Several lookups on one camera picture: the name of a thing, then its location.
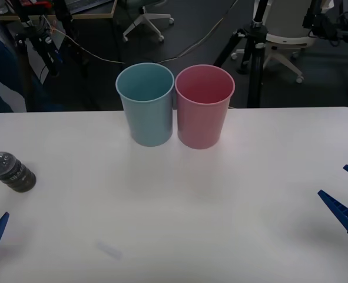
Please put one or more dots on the dark plastic drink bottle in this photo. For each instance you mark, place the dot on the dark plastic drink bottle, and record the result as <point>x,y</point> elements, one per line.
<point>13,174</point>

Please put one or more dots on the white office chair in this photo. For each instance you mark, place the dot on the white office chair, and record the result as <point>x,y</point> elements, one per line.
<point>288,38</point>

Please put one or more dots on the pink plastic bin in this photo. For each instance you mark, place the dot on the pink plastic bin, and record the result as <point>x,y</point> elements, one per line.
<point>201,126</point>

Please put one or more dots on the person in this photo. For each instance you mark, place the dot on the person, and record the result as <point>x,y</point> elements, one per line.
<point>0,67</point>

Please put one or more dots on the pale blue plastic bin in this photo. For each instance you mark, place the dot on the pale blue plastic bin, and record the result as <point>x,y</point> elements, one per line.
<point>145,123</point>

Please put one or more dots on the black tripod with blue clamp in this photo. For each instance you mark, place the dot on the black tripod with blue clamp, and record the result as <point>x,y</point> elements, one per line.
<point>48,50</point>

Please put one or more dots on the wood-edged desk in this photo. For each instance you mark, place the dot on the wood-edged desk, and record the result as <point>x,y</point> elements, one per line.
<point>97,14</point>

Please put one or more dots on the white office chair base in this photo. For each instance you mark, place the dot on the white office chair base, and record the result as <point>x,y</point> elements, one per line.
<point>145,19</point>

